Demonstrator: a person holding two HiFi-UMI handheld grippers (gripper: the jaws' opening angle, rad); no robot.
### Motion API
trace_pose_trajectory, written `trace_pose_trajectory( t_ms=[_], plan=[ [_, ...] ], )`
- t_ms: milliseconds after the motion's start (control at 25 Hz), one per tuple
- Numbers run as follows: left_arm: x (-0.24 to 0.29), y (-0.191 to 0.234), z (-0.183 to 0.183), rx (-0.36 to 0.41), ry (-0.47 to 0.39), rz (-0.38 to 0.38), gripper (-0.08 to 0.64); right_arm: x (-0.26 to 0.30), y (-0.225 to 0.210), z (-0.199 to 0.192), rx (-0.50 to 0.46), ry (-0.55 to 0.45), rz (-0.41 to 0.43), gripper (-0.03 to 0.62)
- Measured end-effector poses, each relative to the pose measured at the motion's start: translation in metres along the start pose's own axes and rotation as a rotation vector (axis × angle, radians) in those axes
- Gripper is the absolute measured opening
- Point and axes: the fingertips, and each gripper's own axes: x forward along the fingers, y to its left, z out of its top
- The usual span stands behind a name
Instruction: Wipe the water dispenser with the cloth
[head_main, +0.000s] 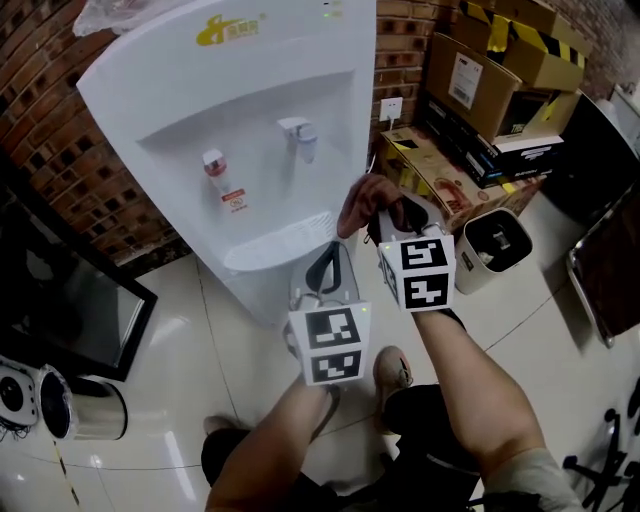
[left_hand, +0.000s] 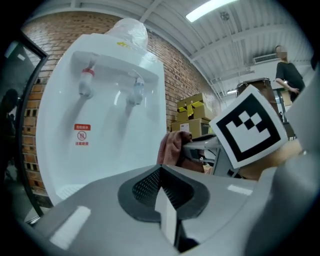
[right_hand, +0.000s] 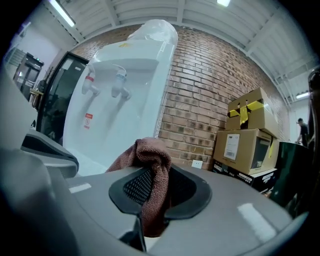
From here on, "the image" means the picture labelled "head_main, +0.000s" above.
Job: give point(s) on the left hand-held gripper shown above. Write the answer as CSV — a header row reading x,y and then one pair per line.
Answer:
x,y
332,350

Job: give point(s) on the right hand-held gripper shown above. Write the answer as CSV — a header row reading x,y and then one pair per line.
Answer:
x,y
425,280

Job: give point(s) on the brown cloth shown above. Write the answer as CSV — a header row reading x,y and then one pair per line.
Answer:
x,y
365,200

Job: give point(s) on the white water dispenser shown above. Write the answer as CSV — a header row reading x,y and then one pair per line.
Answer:
x,y
225,125

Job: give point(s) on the person's left forearm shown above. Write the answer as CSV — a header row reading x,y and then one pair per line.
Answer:
x,y
265,450

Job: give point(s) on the person's right forearm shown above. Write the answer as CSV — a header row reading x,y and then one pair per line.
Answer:
x,y
480,390

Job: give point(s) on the plastic-wrapped water bottle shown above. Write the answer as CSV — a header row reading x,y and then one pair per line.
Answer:
x,y
105,15

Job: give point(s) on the printed cardboard box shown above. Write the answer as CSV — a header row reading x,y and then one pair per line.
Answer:
x,y
440,175

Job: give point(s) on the white square waste bin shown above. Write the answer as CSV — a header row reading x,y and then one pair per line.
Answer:
x,y
492,260

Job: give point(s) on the flat black box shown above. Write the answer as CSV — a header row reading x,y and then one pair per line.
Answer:
x,y
460,145

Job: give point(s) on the person's right shoe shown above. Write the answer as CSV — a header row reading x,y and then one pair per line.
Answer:
x,y
392,375

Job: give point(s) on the person's shoe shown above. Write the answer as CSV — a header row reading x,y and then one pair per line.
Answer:
x,y
392,375
217,425

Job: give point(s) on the black box with white lid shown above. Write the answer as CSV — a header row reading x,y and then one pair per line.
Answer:
x,y
530,155

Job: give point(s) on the cardboard box with white label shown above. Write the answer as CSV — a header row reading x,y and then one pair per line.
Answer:
x,y
475,80

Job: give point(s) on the person's left shoe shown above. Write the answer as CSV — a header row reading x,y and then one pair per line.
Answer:
x,y
217,425

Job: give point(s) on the person's black shorts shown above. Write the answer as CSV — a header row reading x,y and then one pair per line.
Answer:
x,y
415,450

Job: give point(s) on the black cabinet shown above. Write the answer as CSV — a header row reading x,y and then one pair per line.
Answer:
x,y
595,160

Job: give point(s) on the metal framed chair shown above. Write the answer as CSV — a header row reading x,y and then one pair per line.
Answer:
x,y
610,280

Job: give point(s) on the cardboard box with striped tape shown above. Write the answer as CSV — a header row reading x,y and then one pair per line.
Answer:
x,y
530,45

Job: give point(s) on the black framed glass panel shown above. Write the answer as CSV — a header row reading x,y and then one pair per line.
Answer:
x,y
65,300

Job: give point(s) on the steel trash can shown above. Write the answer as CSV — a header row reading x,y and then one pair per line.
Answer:
x,y
95,407

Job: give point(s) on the person's beige shirt sleeve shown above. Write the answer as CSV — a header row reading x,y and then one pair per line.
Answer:
x,y
535,485

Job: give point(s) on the black chair base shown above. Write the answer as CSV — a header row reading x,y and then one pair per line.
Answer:
x,y
610,465

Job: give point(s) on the yellow and black striped tape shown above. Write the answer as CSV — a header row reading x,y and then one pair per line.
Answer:
x,y
65,470

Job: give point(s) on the white round device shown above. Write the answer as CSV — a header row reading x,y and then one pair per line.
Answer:
x,y
17,395

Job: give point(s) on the white wall socket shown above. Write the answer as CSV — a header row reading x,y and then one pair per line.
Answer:
x,y
391,108

